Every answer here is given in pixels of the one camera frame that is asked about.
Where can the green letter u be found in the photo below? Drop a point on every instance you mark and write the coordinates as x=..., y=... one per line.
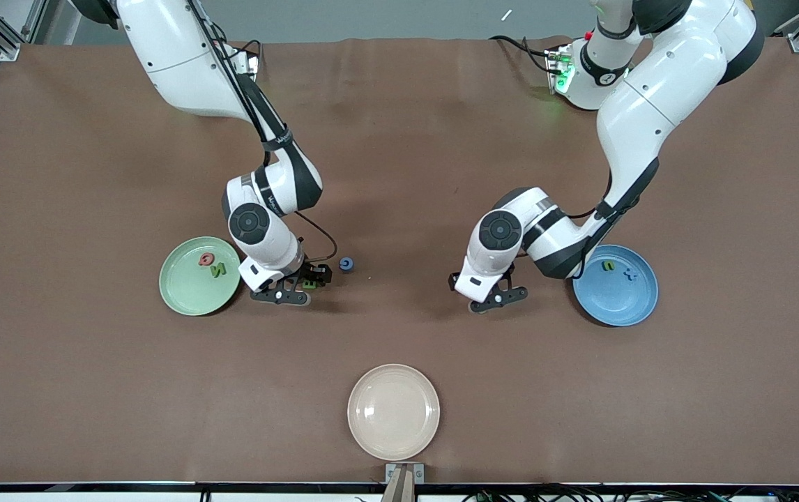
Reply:
x=609, y=268

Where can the beige plate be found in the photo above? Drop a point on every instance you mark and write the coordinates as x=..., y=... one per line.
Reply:
x=393, y=412

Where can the beige camera stand post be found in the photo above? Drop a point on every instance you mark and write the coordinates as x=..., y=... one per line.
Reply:
x=399, y=489

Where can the red letter Q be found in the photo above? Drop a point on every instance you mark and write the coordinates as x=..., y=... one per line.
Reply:
x=201, y=261

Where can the light green plate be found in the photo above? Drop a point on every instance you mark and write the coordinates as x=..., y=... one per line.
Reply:
x=187, y=293

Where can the blue letter t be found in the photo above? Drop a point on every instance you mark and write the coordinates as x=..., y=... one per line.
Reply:
x=629, y=275

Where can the left arm base connector panel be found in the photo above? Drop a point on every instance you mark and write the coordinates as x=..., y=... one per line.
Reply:
x=558, y=70

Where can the grey metal mounting bracket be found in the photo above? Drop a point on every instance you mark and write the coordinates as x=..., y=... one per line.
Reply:
x=390, y=474

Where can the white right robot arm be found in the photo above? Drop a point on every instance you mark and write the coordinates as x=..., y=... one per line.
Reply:
x=176, y=63

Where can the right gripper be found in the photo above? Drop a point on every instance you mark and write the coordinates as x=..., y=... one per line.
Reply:
x=315, y=272

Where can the green letter N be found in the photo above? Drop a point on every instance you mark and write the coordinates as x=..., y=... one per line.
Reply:
x=218, y=268

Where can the brown table mat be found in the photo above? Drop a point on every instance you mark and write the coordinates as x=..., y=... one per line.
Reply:
x=399, y=174

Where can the blue plate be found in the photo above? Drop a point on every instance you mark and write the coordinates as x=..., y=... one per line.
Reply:
x=615, y=300

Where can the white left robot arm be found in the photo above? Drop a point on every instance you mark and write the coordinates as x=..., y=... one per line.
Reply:
x=671, y=77

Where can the blue letter G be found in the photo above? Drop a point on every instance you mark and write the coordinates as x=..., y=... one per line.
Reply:
x=341, y=264

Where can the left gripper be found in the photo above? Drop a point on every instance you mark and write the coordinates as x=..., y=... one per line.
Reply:
x=452, y=280

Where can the right arm base connector panel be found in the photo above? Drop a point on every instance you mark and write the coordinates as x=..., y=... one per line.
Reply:
x=252, y=63

